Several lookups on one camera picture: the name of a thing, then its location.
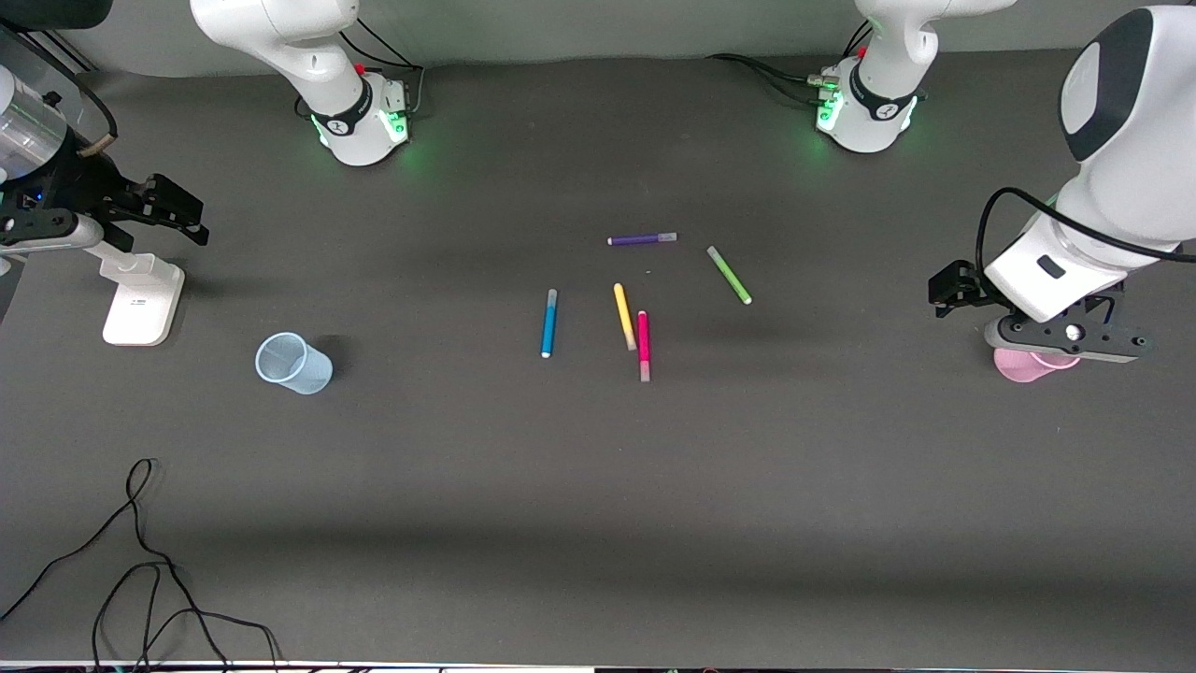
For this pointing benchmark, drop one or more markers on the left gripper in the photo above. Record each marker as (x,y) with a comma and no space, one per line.
(969,289)

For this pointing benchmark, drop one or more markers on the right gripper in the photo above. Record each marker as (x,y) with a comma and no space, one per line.
(82,188)

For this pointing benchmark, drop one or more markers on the pink marker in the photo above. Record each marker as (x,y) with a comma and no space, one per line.
(643,346)

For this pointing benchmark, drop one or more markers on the yellow marker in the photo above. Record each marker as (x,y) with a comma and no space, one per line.
(624,316)

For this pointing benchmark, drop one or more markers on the blue marker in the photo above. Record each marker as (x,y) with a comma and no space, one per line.
(549,322)

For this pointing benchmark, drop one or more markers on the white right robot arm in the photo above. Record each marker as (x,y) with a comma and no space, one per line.
(308,56)

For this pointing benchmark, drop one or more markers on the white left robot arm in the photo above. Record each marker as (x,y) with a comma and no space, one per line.
(1140,168)

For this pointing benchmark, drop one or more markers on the translucent pink plastic cup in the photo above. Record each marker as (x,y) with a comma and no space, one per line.
(1023,366)

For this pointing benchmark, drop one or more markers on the translucent blue plastic cup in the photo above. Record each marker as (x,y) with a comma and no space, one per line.
(294,365)

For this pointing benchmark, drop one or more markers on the green marker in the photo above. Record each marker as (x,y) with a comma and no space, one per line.
(729,275)

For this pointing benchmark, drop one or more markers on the purple marker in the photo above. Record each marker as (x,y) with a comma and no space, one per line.
(640,239)

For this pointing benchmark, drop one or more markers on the dark grey table mat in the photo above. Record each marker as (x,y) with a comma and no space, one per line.
(598,514)

